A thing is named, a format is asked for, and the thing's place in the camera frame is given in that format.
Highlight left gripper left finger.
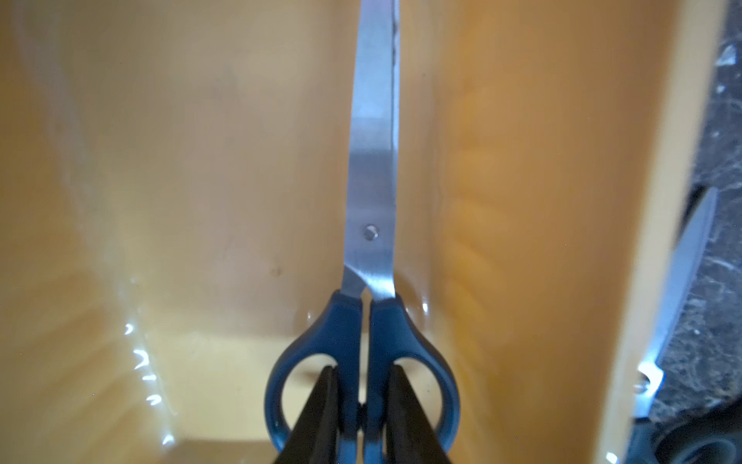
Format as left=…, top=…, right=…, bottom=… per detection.
left=274, top=367, right=339, bottom=464

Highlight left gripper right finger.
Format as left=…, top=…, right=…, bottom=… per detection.
left=386, top=365, right=451, bottom=464

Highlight blue handled scissors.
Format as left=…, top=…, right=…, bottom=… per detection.
left=264, top=1, right=461, bottom=463

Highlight yellow plastic storage box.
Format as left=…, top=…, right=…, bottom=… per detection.
left=1, top=1, right=728, bottom=463

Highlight black handled steel scissors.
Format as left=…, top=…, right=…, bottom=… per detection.
left=621, top=186, right=741, bottom=463

